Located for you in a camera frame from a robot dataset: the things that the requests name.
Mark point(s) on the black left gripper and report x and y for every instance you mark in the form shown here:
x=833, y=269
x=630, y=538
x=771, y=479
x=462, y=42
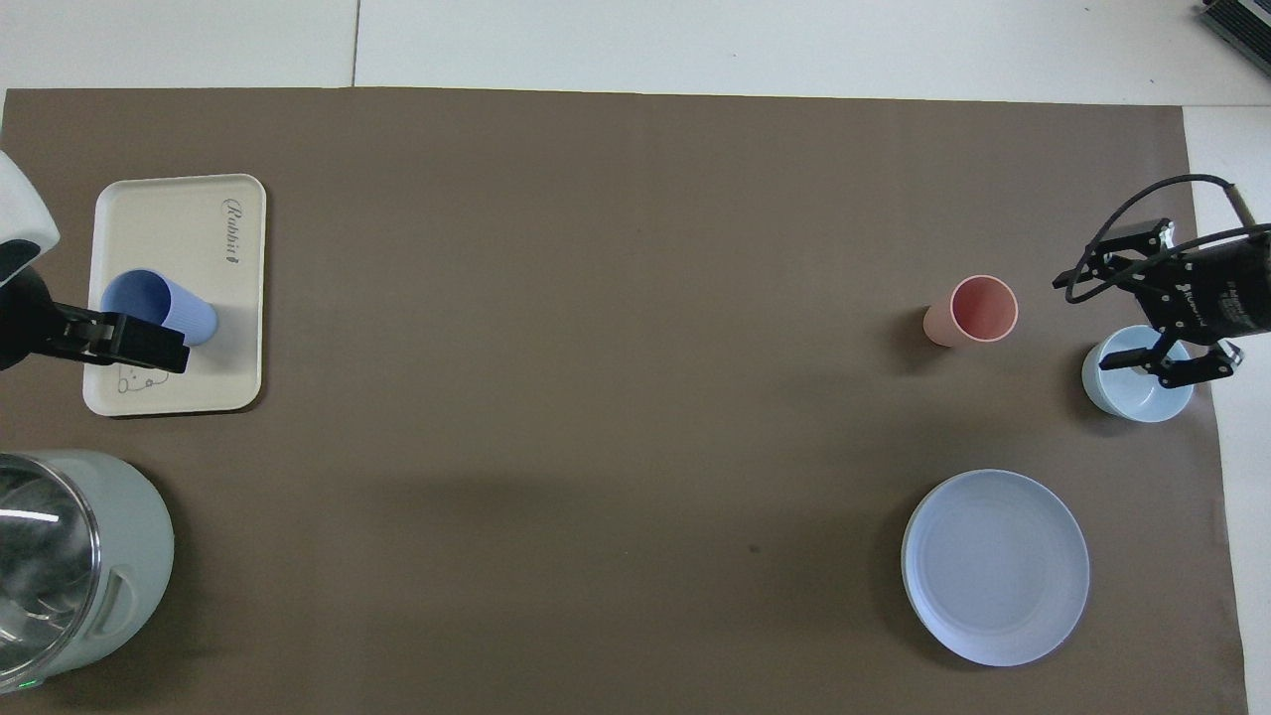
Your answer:
x=22, y=323

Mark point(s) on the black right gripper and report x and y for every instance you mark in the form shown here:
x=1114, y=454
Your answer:
x=1221, y=288

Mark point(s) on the blue ribbed plastic cup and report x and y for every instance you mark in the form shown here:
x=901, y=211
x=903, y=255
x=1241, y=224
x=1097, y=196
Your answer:
x=159, y=298

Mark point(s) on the pink plastic cup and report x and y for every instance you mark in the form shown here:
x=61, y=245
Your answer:
x=985, y=310

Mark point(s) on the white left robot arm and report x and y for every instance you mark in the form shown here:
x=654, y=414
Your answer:
x=18, y=214

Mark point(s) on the cream rabbit print tray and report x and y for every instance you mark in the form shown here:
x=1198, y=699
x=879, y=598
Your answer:
x=199, y=238

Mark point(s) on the light blue bowl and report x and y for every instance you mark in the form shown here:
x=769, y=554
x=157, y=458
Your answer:
x=1142, y=397

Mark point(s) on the pale green steel-lined kettle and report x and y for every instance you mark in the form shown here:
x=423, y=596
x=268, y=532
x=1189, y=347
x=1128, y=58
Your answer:
x=119, y=536

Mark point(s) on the grey ridged device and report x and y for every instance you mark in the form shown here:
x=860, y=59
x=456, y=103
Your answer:
x=1241, y=22

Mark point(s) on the light blue round plate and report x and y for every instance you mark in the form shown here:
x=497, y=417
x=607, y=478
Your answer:
x=995, y=566

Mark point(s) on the brown paper table cover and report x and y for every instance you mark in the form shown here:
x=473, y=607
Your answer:
x=596, y=397

